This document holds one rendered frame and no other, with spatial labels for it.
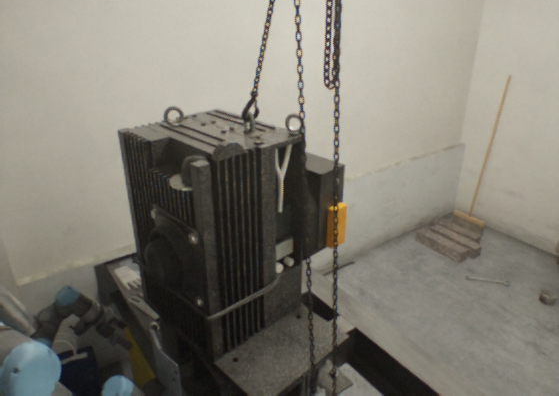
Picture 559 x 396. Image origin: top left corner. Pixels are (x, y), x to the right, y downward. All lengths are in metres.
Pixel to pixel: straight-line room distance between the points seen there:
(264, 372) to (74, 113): 1.50
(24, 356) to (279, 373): 0.80
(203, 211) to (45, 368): 0.53
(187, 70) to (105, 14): 0.48
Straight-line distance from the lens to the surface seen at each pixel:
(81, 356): 2.71
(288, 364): 1.58
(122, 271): 2.53
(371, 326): 2.11
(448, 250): 3.95
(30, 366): 1.09
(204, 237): 1.30
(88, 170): 2.42
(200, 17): 2.49
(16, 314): 1.68
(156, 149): 1.47
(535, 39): 4.15
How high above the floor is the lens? 2.04
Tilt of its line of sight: 24 degrees down
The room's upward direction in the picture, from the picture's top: straight up
